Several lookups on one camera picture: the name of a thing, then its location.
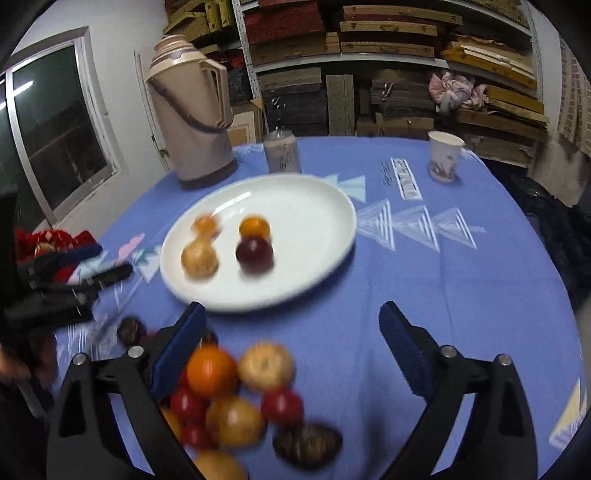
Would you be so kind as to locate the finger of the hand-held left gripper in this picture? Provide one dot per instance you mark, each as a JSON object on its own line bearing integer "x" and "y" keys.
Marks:
{"x": 111, "y": 274}
{"x": 83, "y": 254}

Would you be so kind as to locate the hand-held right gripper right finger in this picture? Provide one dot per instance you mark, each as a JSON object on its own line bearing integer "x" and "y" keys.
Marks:
{"x": 401, "y": 350}

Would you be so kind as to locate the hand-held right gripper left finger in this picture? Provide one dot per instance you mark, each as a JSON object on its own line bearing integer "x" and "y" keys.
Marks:
{"x": 180, "y": 350}

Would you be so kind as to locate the large orange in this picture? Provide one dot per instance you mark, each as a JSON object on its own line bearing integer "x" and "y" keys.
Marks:
{"x": 212, "y": 371}

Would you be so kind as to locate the red cherry tomato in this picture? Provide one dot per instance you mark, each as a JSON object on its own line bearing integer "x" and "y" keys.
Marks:
{"x": 282, "y": 407}
{"x": 196, "y": 436}
{"x": 187, "y": 404}

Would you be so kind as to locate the small orange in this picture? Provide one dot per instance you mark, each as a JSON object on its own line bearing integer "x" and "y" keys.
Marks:
{"x": 171, "y": 423}

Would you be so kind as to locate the tan round fruit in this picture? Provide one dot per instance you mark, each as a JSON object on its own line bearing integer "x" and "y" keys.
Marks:
{"x": 199, "y": 261}
{"x": 266, "y": 367}

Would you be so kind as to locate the small yellow orange fruit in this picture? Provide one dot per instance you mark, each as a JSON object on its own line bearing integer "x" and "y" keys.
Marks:
{"x": 205, "y": 225}

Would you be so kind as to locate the dark red plum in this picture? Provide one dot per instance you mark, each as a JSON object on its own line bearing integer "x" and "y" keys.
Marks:
{"x": 254, "y": 254}

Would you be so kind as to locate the tan red-streaked fruit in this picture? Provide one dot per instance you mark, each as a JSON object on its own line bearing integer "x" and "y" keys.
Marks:
{"x": 219, "y": 467}

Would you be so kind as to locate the large dark water chestnut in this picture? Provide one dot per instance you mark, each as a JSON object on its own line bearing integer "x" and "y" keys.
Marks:
{"x": 307, "y": 444}

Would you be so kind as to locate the mandarin orange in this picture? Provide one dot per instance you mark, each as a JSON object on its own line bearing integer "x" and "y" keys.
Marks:
{"x": 254, "y": 227}

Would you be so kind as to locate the white round plate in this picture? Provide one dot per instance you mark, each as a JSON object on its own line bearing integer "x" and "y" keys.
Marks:
{"x": 295, "y": 221}

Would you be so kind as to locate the person's left hand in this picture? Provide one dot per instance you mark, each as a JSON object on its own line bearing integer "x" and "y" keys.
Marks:
{"x": 13, "y": 367}

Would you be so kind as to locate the red patterned cloth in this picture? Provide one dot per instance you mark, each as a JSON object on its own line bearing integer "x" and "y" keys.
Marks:
{"x": 55, "y": 240}

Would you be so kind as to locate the blue printed tablecloth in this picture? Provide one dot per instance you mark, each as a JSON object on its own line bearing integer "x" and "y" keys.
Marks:
{"x": 438, "y": 286}

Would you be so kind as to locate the beige thermos jug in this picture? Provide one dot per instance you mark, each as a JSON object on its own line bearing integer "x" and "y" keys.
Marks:
{"x": 194, "y": 129}

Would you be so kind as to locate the dark cloth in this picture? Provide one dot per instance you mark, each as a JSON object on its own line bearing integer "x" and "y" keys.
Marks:
{"x": 554, "y": 230}

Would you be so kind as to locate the floral paper cup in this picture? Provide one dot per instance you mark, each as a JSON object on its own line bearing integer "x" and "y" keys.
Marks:
{"x": 444, "y": 157}

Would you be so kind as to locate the cardboard box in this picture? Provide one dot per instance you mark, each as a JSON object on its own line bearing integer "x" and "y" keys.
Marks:
{"x": 244, "y": 124}

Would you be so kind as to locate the silver drink can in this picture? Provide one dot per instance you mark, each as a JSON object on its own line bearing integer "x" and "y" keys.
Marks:
{"x": 282, "y": 152}

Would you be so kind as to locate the pink crumpled cloth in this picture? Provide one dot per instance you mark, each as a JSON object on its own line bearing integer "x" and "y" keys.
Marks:
{"x": 455, "y": 90}

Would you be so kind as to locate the white metal shelf rack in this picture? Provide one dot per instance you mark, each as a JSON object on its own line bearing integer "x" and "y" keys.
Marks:
{"x": 346, "y": 59}

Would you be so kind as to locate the checked hanging cloth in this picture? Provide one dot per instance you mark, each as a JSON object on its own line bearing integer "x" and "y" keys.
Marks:
{"x": 575, "y": 101}

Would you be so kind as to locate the aluminium frame window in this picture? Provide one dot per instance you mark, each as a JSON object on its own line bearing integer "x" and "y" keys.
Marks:
{"x": 55, "y": 129}

